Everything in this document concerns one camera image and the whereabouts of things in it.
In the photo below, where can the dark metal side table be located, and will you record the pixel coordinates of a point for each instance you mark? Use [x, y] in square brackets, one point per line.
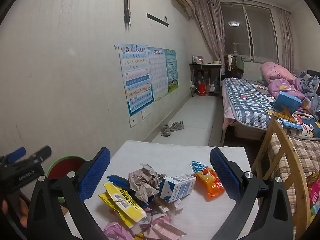
[205, 65]

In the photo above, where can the green edged wall poster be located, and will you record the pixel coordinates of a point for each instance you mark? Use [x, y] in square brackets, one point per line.
[172, 70]

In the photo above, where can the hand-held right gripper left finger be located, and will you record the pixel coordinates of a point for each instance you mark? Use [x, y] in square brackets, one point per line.
[96, 173]

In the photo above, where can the pale grid wall poster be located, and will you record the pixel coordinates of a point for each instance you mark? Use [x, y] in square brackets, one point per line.
[158, 73]

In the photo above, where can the white double wall socket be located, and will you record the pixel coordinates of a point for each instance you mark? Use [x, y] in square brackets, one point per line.
[147, 112]

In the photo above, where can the pink patterned curtain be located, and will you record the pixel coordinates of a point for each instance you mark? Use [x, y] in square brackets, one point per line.
[286, 40]
[210, 27]

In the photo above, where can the dark hanging garment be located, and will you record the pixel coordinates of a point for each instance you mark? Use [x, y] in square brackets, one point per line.
[233, 66]

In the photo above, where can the pink carton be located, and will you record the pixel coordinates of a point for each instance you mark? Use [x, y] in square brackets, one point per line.
[162, 231]

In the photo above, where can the wooden chair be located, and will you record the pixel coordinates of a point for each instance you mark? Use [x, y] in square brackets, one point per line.
[280, 150]

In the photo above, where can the person's left hand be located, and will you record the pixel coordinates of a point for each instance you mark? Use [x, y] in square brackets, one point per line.
[22, 211]

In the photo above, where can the window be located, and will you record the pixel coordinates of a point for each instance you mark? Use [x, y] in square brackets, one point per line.
[260, 37]

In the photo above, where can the dark blue foil wrapper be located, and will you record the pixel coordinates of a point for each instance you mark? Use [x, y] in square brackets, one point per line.
[120, 180]

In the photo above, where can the crumpled brown paper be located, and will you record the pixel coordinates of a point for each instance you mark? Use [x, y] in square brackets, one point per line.
[145, 182]

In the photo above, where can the yellow snack wrapper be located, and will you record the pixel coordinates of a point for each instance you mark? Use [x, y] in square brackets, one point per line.
[122, 202]

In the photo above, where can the pink snack bag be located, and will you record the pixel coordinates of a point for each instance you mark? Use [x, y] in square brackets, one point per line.
[117, 231]

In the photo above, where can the orange snack bag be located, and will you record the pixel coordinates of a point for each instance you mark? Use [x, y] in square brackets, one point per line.
[208, 182]

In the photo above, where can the brown checked blanket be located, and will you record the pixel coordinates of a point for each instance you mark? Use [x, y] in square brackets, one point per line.
[300, 160]

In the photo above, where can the white blue milk carton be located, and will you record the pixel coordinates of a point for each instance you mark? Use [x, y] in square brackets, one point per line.
[177, 187]

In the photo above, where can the colourful plastic bag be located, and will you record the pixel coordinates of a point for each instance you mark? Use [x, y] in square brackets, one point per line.
[315, 195]

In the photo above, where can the red bucket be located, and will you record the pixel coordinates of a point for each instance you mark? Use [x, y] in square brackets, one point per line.
[201, 88]

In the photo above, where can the blue plaid blanket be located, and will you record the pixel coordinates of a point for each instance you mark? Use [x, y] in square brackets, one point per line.
[247, 102]

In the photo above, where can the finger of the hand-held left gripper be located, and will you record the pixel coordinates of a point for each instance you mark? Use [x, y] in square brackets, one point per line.
[17, 153]
[41, 153]

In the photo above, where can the bed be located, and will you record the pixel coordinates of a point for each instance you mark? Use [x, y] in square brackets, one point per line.
[240, 132]

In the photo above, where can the black hanging wall strip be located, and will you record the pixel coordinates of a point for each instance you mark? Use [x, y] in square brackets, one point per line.
[126, 7]

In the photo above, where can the large blue learning wall poster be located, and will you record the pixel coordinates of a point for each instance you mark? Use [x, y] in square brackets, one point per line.
[136, 80]

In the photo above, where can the yellow blue flat box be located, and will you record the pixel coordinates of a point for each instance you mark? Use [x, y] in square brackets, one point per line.
[286, 118]

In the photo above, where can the green rimmed red trash bin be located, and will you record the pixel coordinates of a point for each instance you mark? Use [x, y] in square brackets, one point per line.
[63, 166]

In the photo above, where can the black wall rail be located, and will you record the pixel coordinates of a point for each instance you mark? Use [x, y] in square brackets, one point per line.
[157, 19]

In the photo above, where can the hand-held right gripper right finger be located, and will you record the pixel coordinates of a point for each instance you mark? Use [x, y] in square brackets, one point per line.
[225, 176]

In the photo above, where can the pink purple quilt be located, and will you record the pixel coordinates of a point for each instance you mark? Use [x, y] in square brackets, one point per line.
[277, 75]

